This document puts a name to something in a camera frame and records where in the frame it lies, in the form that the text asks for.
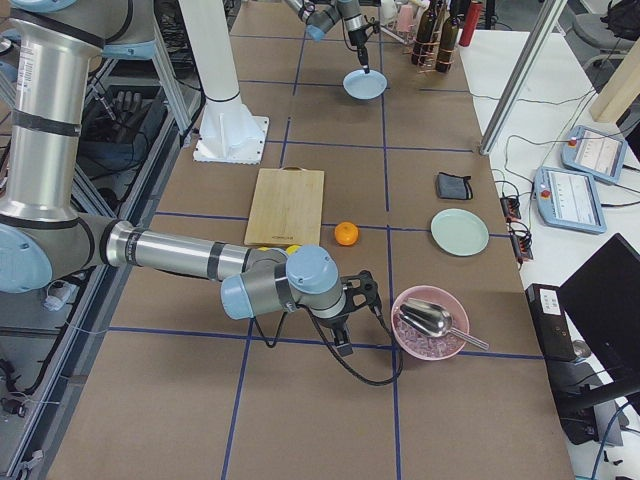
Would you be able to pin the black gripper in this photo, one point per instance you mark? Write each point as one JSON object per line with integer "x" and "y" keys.
{"x": 336, "y": 322}
{"x": 359, "y": 38}

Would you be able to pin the light blue plate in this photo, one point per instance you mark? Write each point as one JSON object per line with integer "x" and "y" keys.
{"x": 365, "y": 86}

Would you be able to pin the orange mandarin fruit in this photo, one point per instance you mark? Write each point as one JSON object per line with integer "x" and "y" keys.
{"x": 346, "y": 233}

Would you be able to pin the pale green plate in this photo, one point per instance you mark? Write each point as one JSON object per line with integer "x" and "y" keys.
{"x": 459, "y": 232}

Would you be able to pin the brown glass bottle middle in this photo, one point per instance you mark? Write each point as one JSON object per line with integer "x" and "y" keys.
{"x": 425, "y": 30}

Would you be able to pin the brown glass bottle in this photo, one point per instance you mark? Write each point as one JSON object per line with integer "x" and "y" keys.
{"x": 448, "y": 38}
{"x": 425, "y": 30}

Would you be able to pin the pink cup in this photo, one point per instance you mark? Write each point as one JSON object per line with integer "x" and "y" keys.
{"x": 405, "y": 18}

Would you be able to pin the metal scoop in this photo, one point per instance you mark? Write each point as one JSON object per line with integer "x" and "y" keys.
{"x": 434, "y": 321}

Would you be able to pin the pink bowl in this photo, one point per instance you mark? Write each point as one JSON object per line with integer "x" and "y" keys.
{"x": 421, "y": 346}

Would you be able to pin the brown glass bottle front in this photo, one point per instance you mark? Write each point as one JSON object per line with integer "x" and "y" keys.
{"x": 448, "y": 38}

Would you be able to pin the red cylinder bottle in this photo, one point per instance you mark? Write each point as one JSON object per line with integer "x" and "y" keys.
{"x": 471, "y": 19}

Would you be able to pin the bamboo cutting board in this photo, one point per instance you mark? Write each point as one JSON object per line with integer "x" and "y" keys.
{"x": 286, "y": 208}

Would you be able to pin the dark grey folded cloth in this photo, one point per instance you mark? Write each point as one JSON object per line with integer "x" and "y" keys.
{"x": 453, "y": 187}

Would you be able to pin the black power box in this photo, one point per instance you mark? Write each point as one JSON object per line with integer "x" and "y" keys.
{"x": 550, "y": 322}

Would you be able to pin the teach pendant near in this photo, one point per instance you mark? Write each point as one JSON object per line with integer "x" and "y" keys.
{"x": 569, "y": 199}

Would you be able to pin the teach pendant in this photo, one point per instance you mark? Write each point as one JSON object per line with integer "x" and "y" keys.
{"x": 569, "y": 199}
{"x": 595, "y": 152}

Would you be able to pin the teach pendant far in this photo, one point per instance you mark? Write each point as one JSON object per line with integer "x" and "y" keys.
{"x": 595, "y": 152}

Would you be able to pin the black monitor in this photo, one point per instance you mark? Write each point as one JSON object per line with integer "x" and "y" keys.
{"x": 601, "y": 298}

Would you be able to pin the copper wire bottle rack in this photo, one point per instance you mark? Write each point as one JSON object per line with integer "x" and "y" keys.
{"x": 430, "y": 58}

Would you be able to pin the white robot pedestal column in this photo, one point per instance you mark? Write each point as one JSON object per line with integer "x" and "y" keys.
{"x": 229, "y": 132}

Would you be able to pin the aluminium frame post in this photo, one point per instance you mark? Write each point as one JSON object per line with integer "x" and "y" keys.
{"x": 536, "y": 40}

